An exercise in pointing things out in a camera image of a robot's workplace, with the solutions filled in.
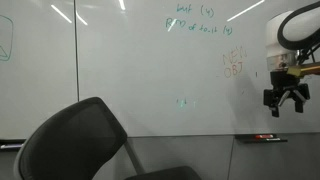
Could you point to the green whiteboard marker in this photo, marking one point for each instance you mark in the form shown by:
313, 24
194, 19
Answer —
276, 140

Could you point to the white marker in tray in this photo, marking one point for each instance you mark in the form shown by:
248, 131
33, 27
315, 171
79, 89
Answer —
10, 145

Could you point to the red whiteboard marker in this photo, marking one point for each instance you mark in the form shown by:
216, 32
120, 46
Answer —
264, 136

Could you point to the large wall whiteboard panel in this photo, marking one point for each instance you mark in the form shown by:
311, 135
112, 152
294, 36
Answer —
160, 73

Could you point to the whiteboard panel with green drawing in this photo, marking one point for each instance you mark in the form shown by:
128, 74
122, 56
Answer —
36, 76

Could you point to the black tray with marker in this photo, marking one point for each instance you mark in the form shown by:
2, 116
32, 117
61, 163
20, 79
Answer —
10, 145

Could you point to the black mesh office chair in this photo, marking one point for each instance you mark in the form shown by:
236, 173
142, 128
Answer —
73, 140

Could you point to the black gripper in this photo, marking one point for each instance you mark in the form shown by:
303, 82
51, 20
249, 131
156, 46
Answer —
283, 80

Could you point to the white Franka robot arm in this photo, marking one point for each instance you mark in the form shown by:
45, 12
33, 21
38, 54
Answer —
278, 36

